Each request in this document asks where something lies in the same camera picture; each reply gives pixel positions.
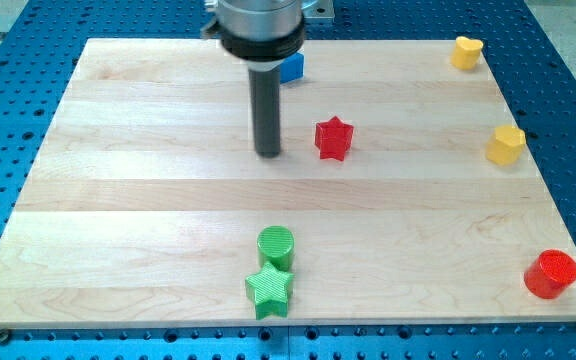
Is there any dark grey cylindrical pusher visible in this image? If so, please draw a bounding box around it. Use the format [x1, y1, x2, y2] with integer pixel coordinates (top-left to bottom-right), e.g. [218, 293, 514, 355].
[248, 67, 281, 158]

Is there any red star block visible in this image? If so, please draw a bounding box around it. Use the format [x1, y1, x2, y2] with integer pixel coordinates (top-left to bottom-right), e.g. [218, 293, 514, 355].
[314, 116, 354, 161]

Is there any green star block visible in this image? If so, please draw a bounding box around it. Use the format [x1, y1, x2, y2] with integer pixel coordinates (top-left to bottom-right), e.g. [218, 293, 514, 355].
[245, 262, 294, 320]

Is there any blue cube block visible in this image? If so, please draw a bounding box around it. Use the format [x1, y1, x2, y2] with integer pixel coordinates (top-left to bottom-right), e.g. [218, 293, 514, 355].
[280, 52, 304, 84]

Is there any green cylinder block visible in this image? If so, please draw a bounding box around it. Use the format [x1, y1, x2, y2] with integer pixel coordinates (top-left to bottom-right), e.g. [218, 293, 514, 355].
[257, 225, 295, 272]

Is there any light wooden board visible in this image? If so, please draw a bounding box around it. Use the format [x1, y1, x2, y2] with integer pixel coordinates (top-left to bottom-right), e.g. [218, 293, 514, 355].
[0, 38, 576, 329]

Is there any yellow heart block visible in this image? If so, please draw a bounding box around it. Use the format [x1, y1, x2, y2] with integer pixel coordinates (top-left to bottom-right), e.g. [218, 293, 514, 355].
[450, 36, 484, 70]

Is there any yellow hexagon block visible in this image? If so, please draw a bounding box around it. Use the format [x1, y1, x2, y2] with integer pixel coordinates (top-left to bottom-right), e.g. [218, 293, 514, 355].
[485, 125, 526, 166]

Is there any red cylinder block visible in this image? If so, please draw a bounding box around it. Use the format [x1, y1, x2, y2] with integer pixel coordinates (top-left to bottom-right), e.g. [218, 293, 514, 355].
[523, 249, 576, 299]

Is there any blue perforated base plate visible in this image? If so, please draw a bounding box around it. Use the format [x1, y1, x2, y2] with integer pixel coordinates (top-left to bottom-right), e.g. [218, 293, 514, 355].
[0, 1, 576, 359]

